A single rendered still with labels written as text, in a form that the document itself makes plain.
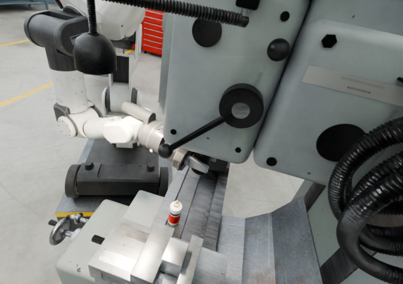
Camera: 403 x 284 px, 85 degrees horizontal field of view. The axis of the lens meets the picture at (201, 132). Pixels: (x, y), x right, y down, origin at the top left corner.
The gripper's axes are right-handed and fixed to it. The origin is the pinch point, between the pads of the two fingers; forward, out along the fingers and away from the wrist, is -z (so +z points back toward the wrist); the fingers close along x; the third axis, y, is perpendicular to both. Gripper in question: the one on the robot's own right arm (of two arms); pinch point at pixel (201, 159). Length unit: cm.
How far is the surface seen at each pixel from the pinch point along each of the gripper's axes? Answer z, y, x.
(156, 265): -1.5, 21.3, -19.1
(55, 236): 49, 60, -17
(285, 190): -47, 123, 152
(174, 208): 4.8, 23.8, -0.8
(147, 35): 329, 82, 388
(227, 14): -4.7, -35.6, -17.3
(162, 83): 11.1, -18.8, -5.0
